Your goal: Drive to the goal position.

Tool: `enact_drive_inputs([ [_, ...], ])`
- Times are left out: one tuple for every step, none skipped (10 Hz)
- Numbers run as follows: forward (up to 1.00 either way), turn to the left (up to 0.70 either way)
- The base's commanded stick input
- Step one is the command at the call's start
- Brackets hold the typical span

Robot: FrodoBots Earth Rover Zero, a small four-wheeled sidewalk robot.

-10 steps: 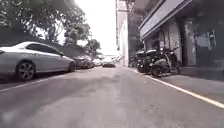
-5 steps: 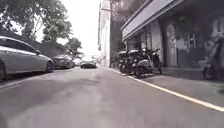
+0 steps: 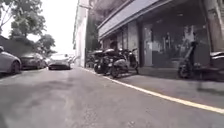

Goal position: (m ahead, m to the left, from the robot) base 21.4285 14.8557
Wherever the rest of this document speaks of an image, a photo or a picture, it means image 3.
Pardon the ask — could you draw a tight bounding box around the row of parked scooters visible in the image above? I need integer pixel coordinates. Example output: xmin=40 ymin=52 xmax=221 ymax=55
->
xmin=85 ymin=47 xmax=141 ymax=80

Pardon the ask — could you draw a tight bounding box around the pale tall building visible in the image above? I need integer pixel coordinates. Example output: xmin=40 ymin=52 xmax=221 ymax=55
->
xmin=72 ymin=0 xmax=93 ymax=68

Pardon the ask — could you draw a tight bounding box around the white car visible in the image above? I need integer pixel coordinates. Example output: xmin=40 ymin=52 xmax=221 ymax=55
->
xmin=47 ymin=52 xmax=73 ymax=71

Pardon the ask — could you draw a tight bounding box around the shopfront building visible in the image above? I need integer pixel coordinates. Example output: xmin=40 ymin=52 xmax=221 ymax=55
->
xmin=85 ymin=0 xmax=224 ymax=73

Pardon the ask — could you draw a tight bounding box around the grey asphalt road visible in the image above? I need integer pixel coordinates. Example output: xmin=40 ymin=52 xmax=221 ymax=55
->
xmin=0 ymin=65 xmax=224 ymax=128

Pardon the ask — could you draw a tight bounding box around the small leafy tree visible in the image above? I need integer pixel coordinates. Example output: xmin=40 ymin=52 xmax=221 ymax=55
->
xmin=34 ymin=33 xmax=57 ymax=56

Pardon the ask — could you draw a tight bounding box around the dark parked scooter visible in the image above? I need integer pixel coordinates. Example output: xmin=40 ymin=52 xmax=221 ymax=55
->
xmin=176 ymin=40 xmax=224 ymax=83

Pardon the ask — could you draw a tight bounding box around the dark car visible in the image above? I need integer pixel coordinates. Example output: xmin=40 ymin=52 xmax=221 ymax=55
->
xmin=19 ymin=52 xmax=48 ymax=71

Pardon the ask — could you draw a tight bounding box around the large leafy tree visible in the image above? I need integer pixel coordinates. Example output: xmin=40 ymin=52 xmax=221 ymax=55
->
xmin=0 ymin=0 xmax=47 ymax=40

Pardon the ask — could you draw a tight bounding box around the grey car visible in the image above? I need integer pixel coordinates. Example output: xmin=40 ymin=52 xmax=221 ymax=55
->
xmin=0 ymin=45 xmax=23 ymax=76

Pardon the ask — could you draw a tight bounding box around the dark wall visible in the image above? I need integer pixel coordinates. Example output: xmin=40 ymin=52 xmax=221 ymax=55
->
xmin=0 ymin=34 xmax=35 ymax=58

